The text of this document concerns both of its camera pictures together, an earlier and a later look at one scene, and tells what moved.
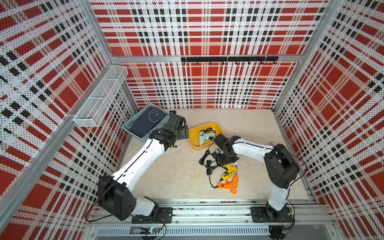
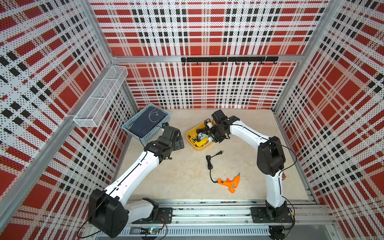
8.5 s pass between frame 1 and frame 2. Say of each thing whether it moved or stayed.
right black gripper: moved
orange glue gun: moved
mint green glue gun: stayed
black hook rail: stayed
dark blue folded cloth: stayed
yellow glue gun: moved
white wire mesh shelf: stayed
